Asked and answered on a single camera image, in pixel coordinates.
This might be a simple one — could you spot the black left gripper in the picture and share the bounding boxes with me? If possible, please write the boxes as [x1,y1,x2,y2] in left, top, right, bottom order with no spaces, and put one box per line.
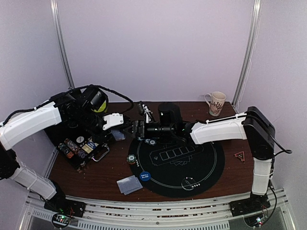
[74,107,116,143]

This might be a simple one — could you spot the blue green poker chips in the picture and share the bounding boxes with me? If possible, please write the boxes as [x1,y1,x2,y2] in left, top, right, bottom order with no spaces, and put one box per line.
[144,139,156,146]

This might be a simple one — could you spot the grey cloth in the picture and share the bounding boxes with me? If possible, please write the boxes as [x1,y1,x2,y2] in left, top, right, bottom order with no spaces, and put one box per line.
[111,130,126,141]

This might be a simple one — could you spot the stack of poker chips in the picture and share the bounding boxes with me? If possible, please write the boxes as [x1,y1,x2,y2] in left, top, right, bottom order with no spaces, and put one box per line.
[127,154,136,165]

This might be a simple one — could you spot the blue small blind button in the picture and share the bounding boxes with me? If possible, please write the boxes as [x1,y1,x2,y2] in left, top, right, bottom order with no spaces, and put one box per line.
[139,172,151,182]

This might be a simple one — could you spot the dealt cards front pile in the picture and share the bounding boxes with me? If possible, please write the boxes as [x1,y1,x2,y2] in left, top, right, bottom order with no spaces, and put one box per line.
[117,175,143,195]

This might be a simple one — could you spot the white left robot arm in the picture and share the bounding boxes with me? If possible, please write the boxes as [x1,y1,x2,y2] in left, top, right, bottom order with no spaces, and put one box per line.
[0,102,69,213]

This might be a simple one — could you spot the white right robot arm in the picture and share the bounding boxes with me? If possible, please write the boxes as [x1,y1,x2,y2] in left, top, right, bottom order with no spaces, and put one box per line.
[127,105,275,212]

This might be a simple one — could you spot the texas holdem card deck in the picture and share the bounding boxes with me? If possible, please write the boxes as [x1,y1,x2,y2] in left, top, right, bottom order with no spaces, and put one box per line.
[81,139,99,154]

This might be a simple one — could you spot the green bowl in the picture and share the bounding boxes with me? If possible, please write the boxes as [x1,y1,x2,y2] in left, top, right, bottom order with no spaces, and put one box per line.
[93,101,107,113]

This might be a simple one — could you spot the white round dealer chip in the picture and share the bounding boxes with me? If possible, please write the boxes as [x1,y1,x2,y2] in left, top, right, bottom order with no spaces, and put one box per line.
[76,136,84,143]

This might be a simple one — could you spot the black poker chip case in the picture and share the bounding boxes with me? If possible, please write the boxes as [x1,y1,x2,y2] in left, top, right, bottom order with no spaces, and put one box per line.
[44,123,110,171]

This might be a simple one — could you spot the front row poker chips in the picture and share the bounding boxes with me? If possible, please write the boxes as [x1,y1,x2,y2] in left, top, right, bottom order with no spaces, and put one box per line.
[58,138,88,159]

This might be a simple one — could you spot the round black poker mat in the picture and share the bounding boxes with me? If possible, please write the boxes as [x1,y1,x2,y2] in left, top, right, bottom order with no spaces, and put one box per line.
[128,140,225,198]

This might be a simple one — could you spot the clear dealer button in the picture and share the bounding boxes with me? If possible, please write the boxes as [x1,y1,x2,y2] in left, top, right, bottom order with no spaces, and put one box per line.
[181,177,197,191]

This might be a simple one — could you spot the white patterned mug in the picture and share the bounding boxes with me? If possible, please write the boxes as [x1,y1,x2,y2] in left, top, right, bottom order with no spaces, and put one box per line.
[204,92,226,116]

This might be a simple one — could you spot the red black triangular holder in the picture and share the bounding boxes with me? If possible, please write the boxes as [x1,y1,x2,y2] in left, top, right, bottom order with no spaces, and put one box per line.
[234,151,245,162]

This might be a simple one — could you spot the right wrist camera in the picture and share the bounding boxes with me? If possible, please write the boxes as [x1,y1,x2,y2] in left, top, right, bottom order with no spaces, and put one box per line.
[158,102,182,130]

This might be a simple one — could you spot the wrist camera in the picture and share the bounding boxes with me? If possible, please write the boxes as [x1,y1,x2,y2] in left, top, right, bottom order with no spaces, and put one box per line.
[158,102,182,130]
[81,87,108,111]

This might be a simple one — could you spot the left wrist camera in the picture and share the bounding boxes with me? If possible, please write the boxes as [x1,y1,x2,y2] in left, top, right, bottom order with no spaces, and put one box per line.
[81,87,108,111]

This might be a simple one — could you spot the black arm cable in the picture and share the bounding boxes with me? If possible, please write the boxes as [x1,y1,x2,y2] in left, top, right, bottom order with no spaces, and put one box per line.
[0,84,134,125]

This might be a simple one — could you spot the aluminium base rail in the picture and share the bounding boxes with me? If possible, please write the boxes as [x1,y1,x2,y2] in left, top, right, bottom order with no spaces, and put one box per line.
[19,189,298,230]

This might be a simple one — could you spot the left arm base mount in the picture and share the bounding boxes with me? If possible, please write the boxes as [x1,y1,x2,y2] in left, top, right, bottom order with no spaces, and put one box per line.
[44,199,86,229]

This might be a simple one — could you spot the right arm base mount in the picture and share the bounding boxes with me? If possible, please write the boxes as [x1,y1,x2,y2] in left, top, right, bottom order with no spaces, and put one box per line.
[229,198,271,228]

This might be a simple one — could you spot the left aluminium frame post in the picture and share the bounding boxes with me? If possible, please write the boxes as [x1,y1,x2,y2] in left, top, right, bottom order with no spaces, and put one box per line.
[50,0,75,89]

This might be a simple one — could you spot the aluminium frame post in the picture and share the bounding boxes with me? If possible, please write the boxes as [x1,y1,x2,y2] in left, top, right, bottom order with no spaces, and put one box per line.
[232,0,262,111]
[50,0,75,89]

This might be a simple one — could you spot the right aluminium frame post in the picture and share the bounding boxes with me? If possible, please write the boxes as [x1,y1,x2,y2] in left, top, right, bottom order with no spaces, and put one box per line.
[232,0,262,111]

